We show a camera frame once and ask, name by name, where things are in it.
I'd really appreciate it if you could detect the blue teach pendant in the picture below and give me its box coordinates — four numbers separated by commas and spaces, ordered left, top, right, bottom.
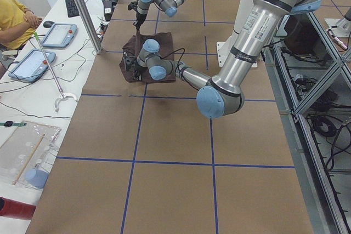
42, 23, 77, 49
8, 49, 48, 83

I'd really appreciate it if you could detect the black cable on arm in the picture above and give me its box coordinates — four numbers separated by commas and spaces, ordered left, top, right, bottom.
161, 47, 187, 73

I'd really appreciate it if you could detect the reacher grabber stick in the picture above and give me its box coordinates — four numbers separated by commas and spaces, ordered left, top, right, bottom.
34, 32, 78, 113

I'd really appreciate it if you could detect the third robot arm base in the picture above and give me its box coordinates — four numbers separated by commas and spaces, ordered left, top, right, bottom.
325, 9, 350, 38

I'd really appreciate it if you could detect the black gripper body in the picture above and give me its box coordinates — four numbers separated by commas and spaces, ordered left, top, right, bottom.
122, 53, 143, 81
128, 1, 147, 30

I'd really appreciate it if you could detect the black aluminium frame rack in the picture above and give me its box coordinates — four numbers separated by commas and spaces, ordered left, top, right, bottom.
262, 13, 350, 233

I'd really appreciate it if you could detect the blue plastic cup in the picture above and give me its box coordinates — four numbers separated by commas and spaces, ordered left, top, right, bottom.
25, 168, 49, 189

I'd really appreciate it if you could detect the dark brown t-shirt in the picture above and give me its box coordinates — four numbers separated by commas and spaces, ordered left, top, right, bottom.
120, 32, 176, 83

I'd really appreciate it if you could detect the lower blue teach pendant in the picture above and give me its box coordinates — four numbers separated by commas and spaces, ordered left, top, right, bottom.
8, 49, 48, 83

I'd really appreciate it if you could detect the red cylinder bottle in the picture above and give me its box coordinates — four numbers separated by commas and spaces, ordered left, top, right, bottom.
1, 197, 36, 220

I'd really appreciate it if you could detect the person in yellow shirt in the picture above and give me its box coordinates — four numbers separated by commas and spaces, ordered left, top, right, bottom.
1, 0, 43, 50

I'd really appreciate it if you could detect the black keyboard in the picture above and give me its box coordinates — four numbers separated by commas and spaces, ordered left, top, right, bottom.
65, 0, 80, 18

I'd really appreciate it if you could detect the aluminium frame post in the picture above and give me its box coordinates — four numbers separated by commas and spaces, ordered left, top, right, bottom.
74, 0, 103, 54

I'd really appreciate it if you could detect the clear plastic bag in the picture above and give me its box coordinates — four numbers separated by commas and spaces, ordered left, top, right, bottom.
1, 121, 61, 190

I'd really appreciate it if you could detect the upper blue teach pendant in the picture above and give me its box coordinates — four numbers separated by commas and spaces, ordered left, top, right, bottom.
42, 23, 77, 49

